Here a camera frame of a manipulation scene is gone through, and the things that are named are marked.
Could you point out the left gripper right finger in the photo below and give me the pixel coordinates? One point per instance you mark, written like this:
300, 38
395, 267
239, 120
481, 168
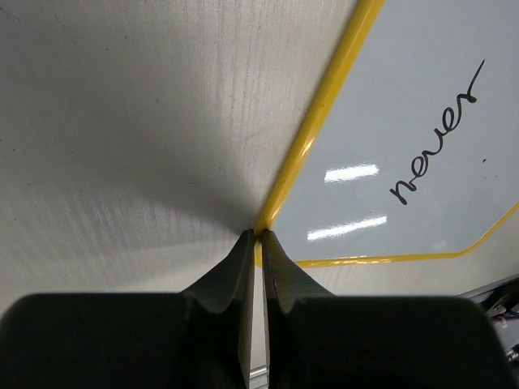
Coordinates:
317, 339

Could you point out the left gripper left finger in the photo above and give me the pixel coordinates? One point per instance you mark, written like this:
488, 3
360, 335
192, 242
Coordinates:
197, 338

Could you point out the yellow framed whiteboard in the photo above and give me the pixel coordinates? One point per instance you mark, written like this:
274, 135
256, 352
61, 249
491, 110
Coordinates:
409, 149

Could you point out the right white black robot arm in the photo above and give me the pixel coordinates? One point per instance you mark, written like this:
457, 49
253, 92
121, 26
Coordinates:
498, 301

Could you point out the aluminium mounting rail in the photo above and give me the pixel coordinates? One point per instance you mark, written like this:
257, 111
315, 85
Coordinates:
259, 378

